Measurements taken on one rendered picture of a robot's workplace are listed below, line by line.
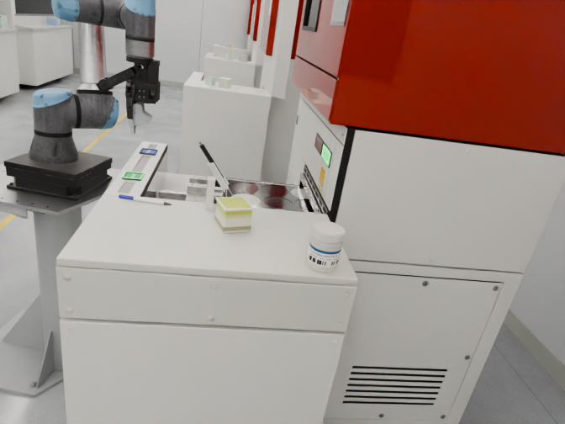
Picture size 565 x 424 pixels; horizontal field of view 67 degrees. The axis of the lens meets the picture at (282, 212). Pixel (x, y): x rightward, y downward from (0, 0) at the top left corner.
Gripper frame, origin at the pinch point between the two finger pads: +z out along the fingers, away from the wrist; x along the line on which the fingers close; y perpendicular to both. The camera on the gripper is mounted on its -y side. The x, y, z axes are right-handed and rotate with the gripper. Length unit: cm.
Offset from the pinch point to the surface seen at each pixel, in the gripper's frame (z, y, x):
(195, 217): 14.4, 21.2, -25.4
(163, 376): 44, 18, -50
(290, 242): 14, 45, -35
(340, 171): 1, 59, -15
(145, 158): 15.1, 0.5, 20.2
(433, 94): -23, 80, -15
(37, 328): 98, -44, 29
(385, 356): 66, 89, -15
